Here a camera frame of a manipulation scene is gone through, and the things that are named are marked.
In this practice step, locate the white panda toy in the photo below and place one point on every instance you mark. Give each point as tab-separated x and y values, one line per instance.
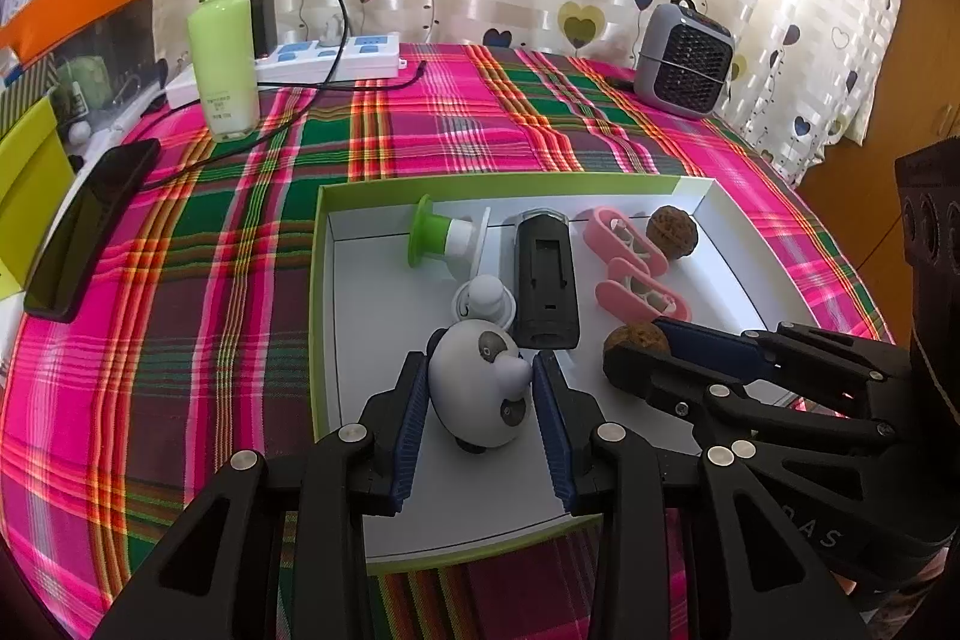
465	385

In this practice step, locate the grey fan heater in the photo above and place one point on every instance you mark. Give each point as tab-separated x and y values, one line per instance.
690	63

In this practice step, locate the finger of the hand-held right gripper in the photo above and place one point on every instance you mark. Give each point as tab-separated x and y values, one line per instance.
675	385
720	347

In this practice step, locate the plaid tablecloth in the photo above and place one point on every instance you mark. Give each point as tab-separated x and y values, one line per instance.
187	310

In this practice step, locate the white round knob toy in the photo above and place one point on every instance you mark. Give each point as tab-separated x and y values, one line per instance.
487	295

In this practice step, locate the light green bottle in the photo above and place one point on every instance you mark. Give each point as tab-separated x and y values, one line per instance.
221	63

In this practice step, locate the yellow-green box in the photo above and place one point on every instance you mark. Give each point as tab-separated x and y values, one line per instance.
26	183

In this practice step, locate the black charger adapter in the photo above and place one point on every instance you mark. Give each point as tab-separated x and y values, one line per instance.
264	25

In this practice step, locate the green and white cardboard box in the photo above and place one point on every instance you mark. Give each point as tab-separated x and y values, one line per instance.
360	325

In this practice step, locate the brown walnut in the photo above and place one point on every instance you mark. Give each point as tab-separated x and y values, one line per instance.
671	227
634	340

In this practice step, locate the green and white spool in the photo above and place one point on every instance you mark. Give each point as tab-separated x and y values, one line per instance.
431	231

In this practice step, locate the pink clip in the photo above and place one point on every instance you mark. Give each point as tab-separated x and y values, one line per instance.
622	299
600	231

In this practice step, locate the pink and black stapler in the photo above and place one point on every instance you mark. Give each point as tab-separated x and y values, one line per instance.
544	287

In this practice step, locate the grey chevron box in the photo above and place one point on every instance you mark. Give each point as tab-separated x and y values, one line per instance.
26	96

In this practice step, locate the white and blue power strip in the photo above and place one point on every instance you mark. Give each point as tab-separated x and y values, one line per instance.
360	59

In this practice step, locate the wooden cabinet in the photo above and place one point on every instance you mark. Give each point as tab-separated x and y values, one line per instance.
847	197

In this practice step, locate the black smartphone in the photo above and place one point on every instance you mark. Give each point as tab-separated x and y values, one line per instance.
90	220

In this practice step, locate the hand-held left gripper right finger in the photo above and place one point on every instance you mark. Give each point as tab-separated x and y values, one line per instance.
551	452

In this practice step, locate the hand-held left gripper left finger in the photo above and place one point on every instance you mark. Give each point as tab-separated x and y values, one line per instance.
412	437

